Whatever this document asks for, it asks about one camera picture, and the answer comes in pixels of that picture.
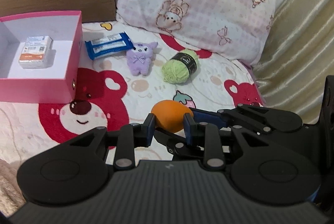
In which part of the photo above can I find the white tissue pack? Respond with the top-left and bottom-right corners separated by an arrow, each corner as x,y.
25,36 -> 53,47

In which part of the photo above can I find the purple Kuromi plush toy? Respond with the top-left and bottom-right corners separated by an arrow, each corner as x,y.
126,42 -> 158,76

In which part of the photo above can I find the golden satin curtain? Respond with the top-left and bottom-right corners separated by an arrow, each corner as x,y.
253,0 -> 333,123

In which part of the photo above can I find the green yarn ball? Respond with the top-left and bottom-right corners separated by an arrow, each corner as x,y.
161,48 -> 199,84

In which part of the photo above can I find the pink cardboard box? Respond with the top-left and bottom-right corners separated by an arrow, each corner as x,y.
1,11 -> 82,103

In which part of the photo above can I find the blue wet wipes pack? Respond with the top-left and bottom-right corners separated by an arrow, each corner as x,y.
85,32 -> 134,60

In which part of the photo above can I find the orange label plastic box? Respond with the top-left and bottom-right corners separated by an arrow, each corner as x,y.
18,45 -> 51,69

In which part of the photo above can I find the orange ball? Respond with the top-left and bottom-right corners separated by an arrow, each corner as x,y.
151,100 -> 194,134

